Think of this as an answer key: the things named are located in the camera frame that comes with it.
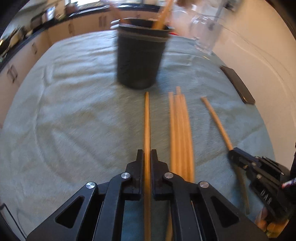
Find right hand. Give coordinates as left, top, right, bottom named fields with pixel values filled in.
left=255, top=207, right=289, bottom=238

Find black smartphone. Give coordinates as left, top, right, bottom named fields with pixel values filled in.
left=220, top=65, right=255, bottom=105

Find teal table cloth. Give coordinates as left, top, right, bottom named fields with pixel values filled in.
left=1, top=31, right=274, bottom=240

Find clear glass pitcher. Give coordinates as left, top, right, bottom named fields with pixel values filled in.
left=189, top=15, right=223, bottom=55

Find dark perforated utensil holder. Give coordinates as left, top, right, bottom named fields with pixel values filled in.
left=116, top=18, right=173, bottom=89

